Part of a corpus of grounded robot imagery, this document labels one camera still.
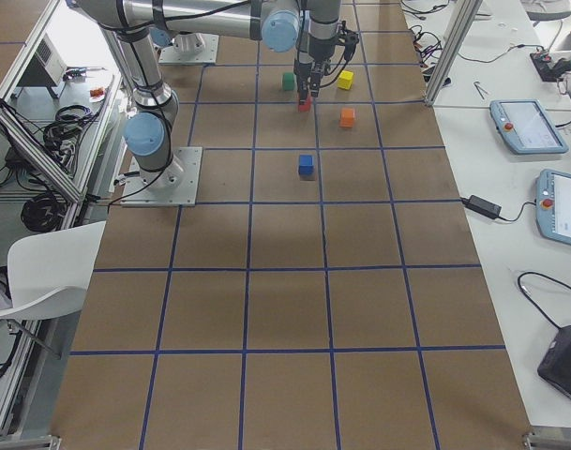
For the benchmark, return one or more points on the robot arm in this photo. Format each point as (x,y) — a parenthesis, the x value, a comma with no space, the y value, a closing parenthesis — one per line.
(312,27)
(148,133)

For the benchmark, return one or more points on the lower teach pendant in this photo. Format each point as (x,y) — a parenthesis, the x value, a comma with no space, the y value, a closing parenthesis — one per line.
(553,205)

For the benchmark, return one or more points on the upper teach pendant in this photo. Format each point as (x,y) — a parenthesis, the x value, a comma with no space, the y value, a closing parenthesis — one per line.
(525,127)

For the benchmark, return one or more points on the teach pendant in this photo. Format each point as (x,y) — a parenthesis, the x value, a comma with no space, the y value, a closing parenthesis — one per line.
(553,205)
(525,127)

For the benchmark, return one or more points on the black tablet device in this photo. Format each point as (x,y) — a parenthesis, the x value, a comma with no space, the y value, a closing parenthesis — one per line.
(555,368)

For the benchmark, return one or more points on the black power adapter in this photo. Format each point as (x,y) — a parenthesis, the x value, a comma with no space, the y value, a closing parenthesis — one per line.
(481,206)

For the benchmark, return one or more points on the aluminium frame post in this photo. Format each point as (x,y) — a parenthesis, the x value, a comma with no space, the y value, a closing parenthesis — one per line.
(456,31)

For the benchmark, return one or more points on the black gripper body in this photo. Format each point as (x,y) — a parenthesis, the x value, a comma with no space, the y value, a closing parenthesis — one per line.
(316,50)

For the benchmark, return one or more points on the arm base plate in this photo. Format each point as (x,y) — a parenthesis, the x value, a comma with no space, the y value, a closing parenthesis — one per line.
(178,184)
(190,50)

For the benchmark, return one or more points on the orange wooden block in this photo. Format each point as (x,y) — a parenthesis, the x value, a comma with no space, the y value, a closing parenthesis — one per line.
(347,117)

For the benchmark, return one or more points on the grey control box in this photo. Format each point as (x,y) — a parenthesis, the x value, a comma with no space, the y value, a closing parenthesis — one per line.
(46,69)

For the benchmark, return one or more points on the white chair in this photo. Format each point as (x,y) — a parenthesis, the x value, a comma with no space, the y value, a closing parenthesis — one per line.
(49,273)

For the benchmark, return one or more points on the yellow wooden block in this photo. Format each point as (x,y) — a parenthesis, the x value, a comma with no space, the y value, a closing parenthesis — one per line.
(345,80)

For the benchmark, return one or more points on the blue wooden block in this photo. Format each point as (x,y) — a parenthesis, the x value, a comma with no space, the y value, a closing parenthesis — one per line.
(306,165)

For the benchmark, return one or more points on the red wooden block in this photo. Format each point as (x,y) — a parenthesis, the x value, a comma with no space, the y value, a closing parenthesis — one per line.
(304,104)

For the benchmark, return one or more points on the green wooden block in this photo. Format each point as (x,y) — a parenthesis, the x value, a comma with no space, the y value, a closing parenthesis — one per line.
(288,81)

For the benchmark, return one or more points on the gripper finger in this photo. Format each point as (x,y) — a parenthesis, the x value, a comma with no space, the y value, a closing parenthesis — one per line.
(316,76)
(302,85)

